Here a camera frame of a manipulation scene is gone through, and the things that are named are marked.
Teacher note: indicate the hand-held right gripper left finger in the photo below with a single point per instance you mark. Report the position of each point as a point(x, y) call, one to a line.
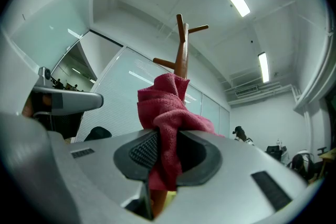
point(99, 165)

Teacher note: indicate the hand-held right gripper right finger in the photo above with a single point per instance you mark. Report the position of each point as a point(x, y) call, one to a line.
point(236, 191)

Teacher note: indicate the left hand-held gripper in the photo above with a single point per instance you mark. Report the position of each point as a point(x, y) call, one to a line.
point(44, 76)

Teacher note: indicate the red cloth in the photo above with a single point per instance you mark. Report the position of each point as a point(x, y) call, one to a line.
point(165, 110)

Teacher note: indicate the wooden coat stand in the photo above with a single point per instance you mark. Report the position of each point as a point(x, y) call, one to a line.
point(182, 60)

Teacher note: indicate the black office chair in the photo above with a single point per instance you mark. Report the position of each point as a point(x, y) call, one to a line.
point(274, 152)
point(98, 134)

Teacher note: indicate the light wooden table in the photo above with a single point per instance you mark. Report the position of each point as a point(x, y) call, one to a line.
point(329, 154)

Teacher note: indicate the white air vent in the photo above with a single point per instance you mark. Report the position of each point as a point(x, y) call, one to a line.
point(246, 91)

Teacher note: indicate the short ceiling light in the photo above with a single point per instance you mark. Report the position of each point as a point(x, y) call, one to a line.
point(263, 66)

